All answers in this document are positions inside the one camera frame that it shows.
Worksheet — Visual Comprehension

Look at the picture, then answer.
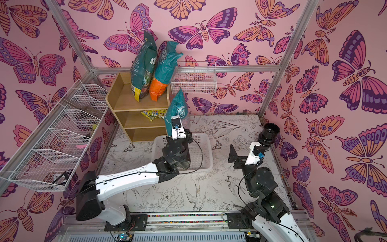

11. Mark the small white wire basket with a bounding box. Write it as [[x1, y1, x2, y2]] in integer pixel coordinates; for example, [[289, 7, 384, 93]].
[[169, 61, 218, 95]]

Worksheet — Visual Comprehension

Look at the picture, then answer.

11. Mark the white plastic basket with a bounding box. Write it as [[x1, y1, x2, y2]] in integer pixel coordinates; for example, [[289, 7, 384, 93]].
[[151, 133, 213, 172]]

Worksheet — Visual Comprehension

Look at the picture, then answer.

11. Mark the teal orange fertilizer bag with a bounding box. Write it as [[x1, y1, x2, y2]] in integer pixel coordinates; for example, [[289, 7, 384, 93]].
[[149, 41, 183, 101], [164, 89, 190, 136]]

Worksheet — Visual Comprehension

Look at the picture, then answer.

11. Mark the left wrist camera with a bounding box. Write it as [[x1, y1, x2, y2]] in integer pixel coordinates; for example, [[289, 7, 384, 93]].
[[171, 116, 186, 140]]

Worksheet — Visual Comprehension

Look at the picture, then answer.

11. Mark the pink item in rack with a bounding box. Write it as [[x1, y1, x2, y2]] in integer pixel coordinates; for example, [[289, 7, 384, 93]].
[[76, 144, 87, 149]]

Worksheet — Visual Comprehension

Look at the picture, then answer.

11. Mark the yellow snack bag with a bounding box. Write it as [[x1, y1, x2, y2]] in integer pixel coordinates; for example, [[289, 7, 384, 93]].
[[141, 110, 167, 121]]

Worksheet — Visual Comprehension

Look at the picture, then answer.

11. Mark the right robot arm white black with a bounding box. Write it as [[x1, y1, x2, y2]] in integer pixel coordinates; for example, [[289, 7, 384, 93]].
[[228, 142, 308, 242]]

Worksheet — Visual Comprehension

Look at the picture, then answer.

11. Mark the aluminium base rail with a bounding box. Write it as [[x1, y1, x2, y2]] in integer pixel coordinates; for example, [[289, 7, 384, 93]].
[[60, 210, 315, 234]]

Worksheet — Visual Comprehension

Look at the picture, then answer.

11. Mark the black item in rack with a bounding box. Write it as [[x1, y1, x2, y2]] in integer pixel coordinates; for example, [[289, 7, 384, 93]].
[[52, 171, 70, 186]]

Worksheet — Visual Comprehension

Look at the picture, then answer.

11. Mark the wooden shelf unit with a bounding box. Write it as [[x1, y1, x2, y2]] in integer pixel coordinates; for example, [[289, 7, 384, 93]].
[[106, 72, 173, 142]]

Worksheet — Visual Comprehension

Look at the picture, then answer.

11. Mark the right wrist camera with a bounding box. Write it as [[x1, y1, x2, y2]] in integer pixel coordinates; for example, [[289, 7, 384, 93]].
[[245, 142, 267, 165]]

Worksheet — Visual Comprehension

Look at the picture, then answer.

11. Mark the dark green yellow fertilizer bag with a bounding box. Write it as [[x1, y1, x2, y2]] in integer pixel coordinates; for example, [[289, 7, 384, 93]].
[[131, 31, 157, 102]]

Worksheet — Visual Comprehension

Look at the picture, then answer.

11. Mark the black camera lens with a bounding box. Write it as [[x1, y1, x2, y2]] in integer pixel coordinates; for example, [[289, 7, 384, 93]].
[[258, 123, 280, 147]]

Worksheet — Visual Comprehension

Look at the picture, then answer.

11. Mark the long white wire basket rack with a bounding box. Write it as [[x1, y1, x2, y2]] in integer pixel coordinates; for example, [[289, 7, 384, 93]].
[[1, 81, 108, 192]]

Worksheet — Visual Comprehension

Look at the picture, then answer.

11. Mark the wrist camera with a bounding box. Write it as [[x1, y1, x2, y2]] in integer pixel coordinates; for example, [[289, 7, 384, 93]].
[[171, 116, 186, 140], [245, 142, 267, 165]]

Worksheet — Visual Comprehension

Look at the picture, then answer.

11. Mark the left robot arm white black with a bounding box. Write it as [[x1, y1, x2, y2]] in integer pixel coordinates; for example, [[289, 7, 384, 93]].
[[75, 130, 193, 226]]

